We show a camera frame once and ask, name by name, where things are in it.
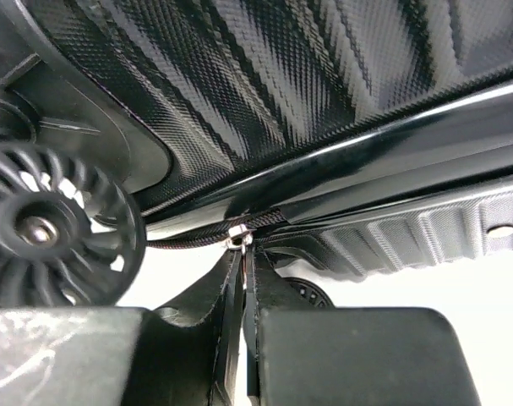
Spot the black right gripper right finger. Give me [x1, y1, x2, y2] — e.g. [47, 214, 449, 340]
[243, 247, 307, 405]

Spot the black hard-shell suitcase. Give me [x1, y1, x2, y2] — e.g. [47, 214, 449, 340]
[0, 1, 513, 308]

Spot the silver zipper pull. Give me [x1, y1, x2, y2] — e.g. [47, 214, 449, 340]
[226, 223, 254, 293]

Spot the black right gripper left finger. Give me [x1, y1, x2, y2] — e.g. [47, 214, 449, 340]
[155, 250, 244, 405]

